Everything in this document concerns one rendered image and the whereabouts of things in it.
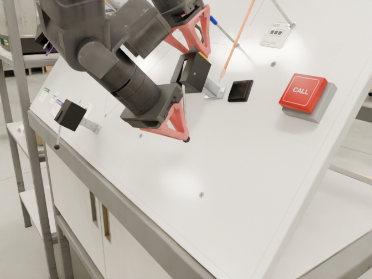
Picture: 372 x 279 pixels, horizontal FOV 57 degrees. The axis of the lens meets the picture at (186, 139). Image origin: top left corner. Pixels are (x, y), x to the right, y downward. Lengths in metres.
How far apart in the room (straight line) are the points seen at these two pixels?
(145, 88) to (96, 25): 0.13
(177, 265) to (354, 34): 0.43
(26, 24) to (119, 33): 7.55
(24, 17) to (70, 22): 7.59
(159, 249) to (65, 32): 0.38
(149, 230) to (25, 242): 1.64
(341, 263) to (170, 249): 0.31
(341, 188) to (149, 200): 0.52
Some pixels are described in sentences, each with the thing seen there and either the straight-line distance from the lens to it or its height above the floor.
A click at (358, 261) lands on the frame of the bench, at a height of 0.80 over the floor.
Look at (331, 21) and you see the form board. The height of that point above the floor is 1.20.
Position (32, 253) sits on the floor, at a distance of 2.12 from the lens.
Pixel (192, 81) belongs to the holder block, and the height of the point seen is 1.11.
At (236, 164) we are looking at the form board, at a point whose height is 0.99.
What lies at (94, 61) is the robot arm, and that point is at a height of 1.16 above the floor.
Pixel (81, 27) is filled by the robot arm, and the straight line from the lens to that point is 0.41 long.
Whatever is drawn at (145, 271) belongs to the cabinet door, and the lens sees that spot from 0.82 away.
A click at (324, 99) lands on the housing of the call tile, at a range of 0.50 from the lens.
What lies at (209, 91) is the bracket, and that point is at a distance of 0.62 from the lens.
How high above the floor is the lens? 1.21
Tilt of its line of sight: 20 degrees down
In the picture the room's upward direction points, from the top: straight up
